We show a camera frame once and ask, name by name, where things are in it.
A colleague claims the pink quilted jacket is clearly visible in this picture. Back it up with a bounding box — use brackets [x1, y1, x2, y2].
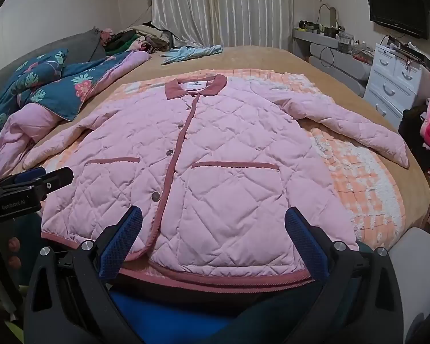
[22, 73, 411, 292]

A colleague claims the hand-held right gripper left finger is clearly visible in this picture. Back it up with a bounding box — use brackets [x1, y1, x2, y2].
[23, 205, 144, 344]

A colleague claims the light blue garment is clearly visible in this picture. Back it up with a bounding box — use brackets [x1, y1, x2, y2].
[161, 45, 223, 66]

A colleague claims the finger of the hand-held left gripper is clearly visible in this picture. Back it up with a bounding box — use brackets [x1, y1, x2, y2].
[11, 167, 47, 187]
[0, 167, 74, 201]

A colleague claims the grey pillow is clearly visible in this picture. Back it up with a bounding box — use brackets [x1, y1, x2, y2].
[54, 27, 108, 61]

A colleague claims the white drawer cabinet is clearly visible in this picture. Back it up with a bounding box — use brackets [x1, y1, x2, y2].
[363, 41, 430, 130]

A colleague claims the bed with tan cover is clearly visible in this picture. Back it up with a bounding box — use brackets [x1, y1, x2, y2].
[0, 45, 430, 259]

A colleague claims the blue floral quilt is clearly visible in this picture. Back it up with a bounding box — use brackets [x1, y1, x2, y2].
[0, 48, 151, 183]

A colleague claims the white rounded object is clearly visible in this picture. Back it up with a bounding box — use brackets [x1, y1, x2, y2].
[389, 227, 430, 344]

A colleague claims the person's blue clothing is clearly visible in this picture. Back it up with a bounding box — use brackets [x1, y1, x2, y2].
[107, 283, 330, 344]

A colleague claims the pile of clothes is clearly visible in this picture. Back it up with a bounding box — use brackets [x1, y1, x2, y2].
[100, 21, 173, 54]

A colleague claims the black television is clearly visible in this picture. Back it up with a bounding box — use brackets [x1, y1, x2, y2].
[367, 0, 429, 40]

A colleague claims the dark cloth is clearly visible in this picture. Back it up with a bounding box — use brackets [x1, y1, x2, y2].
[398, 107, 430, 151]

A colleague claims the clutter of bottles and jars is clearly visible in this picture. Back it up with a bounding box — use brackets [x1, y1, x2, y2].
[297, 19, 373, 58]

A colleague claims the black electronic box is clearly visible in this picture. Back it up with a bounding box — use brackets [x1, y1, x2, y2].
[382, 36, 430, 70]

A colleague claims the orange checked blanket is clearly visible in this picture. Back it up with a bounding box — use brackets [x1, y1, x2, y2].
[43, 68, 405, 251]

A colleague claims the person's left hand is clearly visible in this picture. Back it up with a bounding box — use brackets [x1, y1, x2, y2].
[5, 236, 24, 269]

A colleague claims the oval table mirror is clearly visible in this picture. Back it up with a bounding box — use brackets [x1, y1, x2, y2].
[317, 3, 339, 29]

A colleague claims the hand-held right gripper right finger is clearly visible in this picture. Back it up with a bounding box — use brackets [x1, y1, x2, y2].
[283, 206, 405, 344]

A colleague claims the grey vanity table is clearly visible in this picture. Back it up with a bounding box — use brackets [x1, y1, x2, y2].
[293, 29, 373, 95]

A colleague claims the striped cream curtain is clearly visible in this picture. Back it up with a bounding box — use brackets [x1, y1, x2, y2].
[151, 0, 294, 49]

